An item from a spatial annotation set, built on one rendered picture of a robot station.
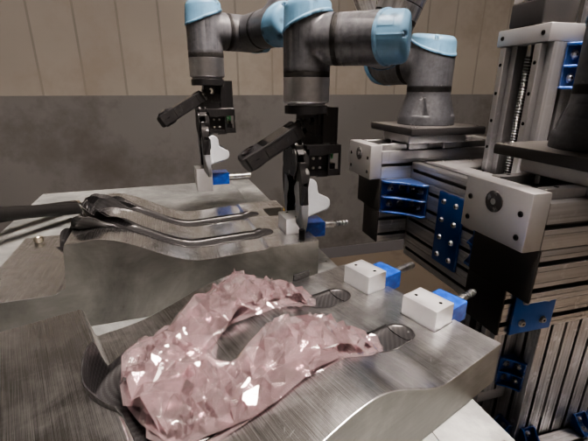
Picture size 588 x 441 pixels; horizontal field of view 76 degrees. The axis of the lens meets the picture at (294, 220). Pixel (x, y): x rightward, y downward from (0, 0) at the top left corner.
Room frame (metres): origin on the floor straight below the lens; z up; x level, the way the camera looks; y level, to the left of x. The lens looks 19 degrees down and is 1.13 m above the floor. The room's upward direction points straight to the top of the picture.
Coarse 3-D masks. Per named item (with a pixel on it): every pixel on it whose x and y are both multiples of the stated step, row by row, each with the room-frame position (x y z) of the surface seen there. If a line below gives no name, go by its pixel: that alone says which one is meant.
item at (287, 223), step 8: (280, 216) 0.65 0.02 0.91; (288, 216) 0.64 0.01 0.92; (296, 216) 0.64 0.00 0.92; (312, 216) 0.68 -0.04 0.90; (280, 224) 0.65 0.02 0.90; (288, 224) 0.62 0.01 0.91; (296, 224) 0.63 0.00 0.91; (312, 224) 0.64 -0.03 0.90; (320, 224) 0.64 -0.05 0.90; (328, 224) 0.67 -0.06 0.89; (336, 224) 0.67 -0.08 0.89; (344, 224) 0.68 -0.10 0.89; (288, 232) 0.62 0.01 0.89; (296, 232) 0.63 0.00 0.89; (304, 232) 0.63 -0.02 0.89; (312, 232) 0.64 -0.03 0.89; (320, 232) 0.64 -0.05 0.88
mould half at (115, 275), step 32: (160, 224) 0.64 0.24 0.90; (224, 224) 0.68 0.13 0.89; (256, 224) 0.67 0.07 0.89; (32, 256) 0.59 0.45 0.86; (64, 256) 0.47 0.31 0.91; (96, 256) 0.48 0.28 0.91; (128, 256) 0.50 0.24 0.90; (160, 256) 0.51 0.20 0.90; (192, 256) 0.54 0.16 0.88; (224, 256) 0.54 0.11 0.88; (256, 256) 0.56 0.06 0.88; (288, 256) 0.57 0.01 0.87; (0, 288) 0.48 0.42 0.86; (32, 288) 0.48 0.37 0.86; (64, 288) 0.47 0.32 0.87; (96, 288) 0.48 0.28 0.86; (128, 288) 0.50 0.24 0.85; (160, 288) 0.51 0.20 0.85; (192, 288) 0.52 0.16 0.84; (0, 320) 0.44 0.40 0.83; (32, 320) 0.45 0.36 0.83; (96, 320) 0.48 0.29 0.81
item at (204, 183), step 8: (200, 168) 0.86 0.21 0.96; (200, 176) 0.86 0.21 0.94; (216, 176) 0.87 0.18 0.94; (224, 176) 0.88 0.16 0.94; (232, 176) 0.90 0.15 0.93; (240, 176) 0.91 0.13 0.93; (248, 176) 0.91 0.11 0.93; (200, 184) 0.86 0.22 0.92; (208, 184) 0.86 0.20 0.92; (216, 184) 0.87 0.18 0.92
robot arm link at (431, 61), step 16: (416, 48) 1.07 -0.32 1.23; (432, 48) 1.05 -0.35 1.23; (448, 48) 1.05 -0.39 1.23; (400, 64) 1.12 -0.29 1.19; (416, 64) 1.07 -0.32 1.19; (432, 64) 1.04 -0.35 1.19; (448, 64) 1.05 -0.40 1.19; (416, 80) 1.06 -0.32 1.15; (432, 80) 1.04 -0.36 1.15; (448, 80) 1.05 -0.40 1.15
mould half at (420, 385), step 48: (336, 288) 0.49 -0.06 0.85; (384, 288) 0.49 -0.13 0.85; (0, 336) 0.30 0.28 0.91; (48, 336) 0.30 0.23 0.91; (96, 336) 0.35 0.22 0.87; (240, 336) 0.33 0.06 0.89; (432, 336) 0.38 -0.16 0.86; (480, 336) 0.38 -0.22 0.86; (0, 384) 0.24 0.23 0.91; (48, 384) 0.24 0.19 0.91; (336, 384) 0.26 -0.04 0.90; (384, 384) 0.26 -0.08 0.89; (432, 384) 0.29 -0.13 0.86; (480, 384) 0.35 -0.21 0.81; (0, 432) 0.20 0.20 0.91; (48, 432) 0.20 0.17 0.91; (96, 432) 0.20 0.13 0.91; (240, 432) 0.23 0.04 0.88; (288, 432) 0.22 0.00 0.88; (336, 432) 0.22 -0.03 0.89; (384, 432) 0.25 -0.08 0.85
